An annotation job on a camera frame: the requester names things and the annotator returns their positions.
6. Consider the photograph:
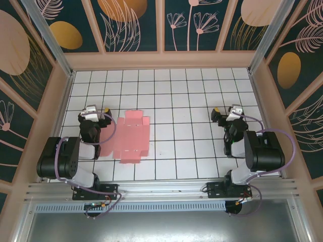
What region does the pink paper box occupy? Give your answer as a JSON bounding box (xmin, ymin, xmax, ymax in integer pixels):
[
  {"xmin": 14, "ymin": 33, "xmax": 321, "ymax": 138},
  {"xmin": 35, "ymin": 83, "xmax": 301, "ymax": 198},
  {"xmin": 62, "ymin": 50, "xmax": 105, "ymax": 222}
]
[{"xmin": 99, "ymin": 110, "xmax": 151, "ymax": 164}]

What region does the grey metal sheet panel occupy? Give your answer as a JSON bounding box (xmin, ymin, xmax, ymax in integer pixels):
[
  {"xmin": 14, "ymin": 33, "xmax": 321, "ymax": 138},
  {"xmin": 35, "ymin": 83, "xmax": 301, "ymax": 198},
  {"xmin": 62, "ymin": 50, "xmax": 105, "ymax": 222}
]
[{"xmin": 25, "ymin": 199, "xmax": 311, "ymax": 242}]

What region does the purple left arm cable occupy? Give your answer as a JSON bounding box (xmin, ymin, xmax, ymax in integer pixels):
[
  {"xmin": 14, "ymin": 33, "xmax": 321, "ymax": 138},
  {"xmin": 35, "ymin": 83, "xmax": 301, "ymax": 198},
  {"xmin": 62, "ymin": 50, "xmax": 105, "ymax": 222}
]
[{"xmin": 54, "ymin": 112, "xmax": 123, "ymax": 220}]

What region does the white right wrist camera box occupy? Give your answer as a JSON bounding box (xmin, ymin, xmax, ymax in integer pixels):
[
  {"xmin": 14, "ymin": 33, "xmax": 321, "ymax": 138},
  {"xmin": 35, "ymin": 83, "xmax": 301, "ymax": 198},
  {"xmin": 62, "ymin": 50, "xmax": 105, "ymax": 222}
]
[{"xmin": 226, "ymin": 104, "xmax": 244, "ymax": 122}]

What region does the aluminium side rail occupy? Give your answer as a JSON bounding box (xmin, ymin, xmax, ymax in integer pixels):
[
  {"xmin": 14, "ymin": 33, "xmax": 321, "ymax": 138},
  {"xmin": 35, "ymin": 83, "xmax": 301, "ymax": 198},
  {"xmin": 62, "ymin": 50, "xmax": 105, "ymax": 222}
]
[
  {"xmin": 248, "ymin": 72, "xmax": 287, "ymax": 178},
  {"xmin": 37, "ymin": 72, "xmax": 75, "ymax": 183}
]

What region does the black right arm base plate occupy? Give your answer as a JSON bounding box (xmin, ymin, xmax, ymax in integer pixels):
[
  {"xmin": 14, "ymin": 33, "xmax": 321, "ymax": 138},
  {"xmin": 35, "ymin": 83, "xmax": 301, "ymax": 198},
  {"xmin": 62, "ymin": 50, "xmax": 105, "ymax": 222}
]
[{"xmin": 206, "ymin": 181, "xmax": 253, "ymax": 199}]

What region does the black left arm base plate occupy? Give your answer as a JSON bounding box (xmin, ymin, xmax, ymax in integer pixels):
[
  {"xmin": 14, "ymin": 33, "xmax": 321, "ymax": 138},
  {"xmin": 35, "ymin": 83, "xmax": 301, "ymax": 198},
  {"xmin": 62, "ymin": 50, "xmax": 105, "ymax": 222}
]
[{"xmin": 72, "ymin": 183, "xmax": 119, "ymax": 201}]

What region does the small wired connector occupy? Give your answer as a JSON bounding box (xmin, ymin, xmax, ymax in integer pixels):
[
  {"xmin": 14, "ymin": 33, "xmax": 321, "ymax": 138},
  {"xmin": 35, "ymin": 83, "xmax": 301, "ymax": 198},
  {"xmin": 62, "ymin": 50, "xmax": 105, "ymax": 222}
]
[
  {"xmin": 233, "ymin": 191, "xmax": 253, "ymax": 206},
  {"xmin": 84, "ymin": 199, "xmax": 113, "ymax": 211}
]

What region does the aluminium profile rail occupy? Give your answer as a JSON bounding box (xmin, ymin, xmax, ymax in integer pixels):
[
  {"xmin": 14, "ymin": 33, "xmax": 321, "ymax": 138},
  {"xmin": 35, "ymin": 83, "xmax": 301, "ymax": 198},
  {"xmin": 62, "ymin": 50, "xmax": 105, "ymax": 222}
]
[{"xmin": 24, "ymin": 178, "xmax": 302, "ymax": 203}]

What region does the aluminium corner post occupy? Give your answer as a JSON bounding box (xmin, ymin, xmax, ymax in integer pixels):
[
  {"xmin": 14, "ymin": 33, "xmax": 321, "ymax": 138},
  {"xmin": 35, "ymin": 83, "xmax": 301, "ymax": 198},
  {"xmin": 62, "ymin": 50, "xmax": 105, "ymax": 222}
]
[
  {"xmin": 21, "ymin": 0, "xmax": 75, "ymax": 78},
  {"xmin": 247, "ymin": 0, "xmax": 296, "ymax": 74}
]

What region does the grey slotted cable duct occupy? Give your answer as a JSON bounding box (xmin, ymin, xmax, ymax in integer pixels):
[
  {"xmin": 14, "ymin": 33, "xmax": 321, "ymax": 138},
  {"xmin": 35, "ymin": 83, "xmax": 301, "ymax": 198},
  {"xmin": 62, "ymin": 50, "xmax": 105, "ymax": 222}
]
[{"xmin": 35, "ymin": 201, "xmax": 227, "ymax": 213}]

